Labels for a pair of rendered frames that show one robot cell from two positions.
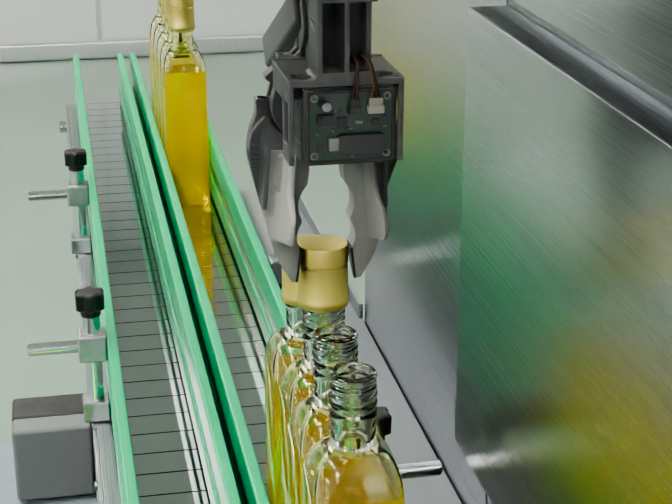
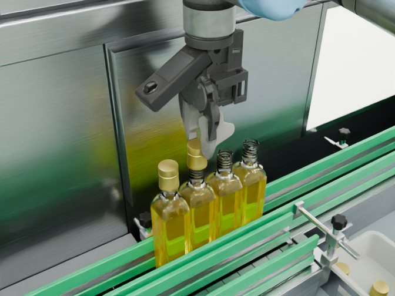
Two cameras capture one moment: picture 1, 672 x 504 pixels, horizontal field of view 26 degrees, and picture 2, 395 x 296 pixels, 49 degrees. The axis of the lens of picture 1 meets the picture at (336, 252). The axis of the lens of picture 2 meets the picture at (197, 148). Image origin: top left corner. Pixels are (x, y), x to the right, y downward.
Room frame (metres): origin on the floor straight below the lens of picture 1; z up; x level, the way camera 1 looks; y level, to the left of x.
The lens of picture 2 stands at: (1.13, 0.57, 1.61)
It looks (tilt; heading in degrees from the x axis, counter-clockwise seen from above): 36 degrees down; 249
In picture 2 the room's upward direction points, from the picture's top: straight up
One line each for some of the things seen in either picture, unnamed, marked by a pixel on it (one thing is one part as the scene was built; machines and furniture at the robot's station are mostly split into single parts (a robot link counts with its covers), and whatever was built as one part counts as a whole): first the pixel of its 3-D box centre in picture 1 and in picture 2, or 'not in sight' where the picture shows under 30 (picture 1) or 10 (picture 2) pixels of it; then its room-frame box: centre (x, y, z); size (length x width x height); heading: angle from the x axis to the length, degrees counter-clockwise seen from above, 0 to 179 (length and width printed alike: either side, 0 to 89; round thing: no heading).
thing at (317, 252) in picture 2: not in sight; (310, 258); (0.67, 0.07, 0.85); 0.09 x 0.04 x 0.07; 101
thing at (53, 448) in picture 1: (53, 447); not in sight; (1.35, 0.29, 0.79); 0.08 x 0.08 x 0.08; 11
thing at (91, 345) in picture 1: (68, 358); not in sight; (1.24, 0.25, 0.94); 0.07 x 0.04 x 0.13; 101
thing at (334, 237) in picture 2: not in sight; (325, 232); (0.66, 0.09, 0.95); 0.17 x 0.03 x 0.12; 101
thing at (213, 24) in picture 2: not in sight; (207, 17); (0.89, 0.00, 1.39); 0.08 x 0.08 x 0.05
